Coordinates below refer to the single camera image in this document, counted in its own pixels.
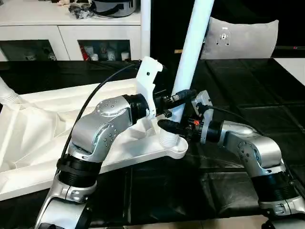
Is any white plastic table leg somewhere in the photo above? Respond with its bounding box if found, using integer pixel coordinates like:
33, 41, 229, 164
140, 0, 152, 62
0, 76, 20, 108
160, 0, 215, 146

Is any white plastic table top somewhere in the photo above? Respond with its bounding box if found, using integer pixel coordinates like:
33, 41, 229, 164
0, 76, 190, 201

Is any black work mat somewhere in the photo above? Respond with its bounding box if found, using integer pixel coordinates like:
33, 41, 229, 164
0, 57, 305, 225

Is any black cabinet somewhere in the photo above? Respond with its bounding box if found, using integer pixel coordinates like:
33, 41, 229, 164
150, 0, 210, 62

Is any grey cushion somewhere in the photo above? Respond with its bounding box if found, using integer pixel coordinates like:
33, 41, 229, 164
201, 16, 280, 59

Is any dark gear on cabinet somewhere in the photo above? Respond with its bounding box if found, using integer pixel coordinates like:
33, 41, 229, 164
69, 0, 141, 20

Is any white board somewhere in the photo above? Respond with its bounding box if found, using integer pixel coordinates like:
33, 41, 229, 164
274, 57, 305, 74

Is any white cabinet with glass doors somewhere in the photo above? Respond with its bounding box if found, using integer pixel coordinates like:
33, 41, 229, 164
0, 2, 142, 62

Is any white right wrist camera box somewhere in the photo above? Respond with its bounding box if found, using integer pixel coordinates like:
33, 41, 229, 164
193, 90, 214, 144

